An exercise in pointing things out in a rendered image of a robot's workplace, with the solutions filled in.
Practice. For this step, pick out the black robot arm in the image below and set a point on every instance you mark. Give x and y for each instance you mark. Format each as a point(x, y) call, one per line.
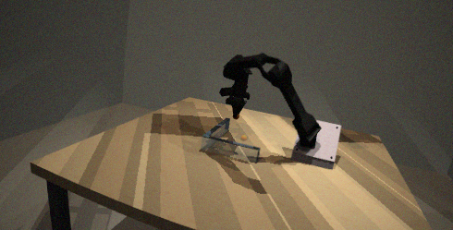
point(280, 76)

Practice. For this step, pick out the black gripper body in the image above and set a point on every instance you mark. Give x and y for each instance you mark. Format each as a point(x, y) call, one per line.
point(239, 94)

